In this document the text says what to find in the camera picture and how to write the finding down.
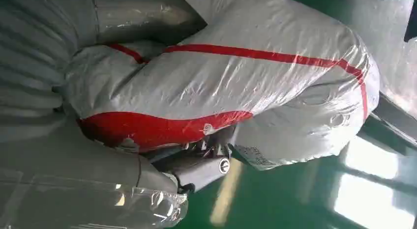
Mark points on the grey metal table rail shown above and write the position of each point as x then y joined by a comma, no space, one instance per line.
391,120

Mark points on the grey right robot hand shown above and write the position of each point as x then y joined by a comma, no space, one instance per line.
81,182

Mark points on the ribbed grey right arm sleeve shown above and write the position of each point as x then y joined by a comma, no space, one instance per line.
29,64

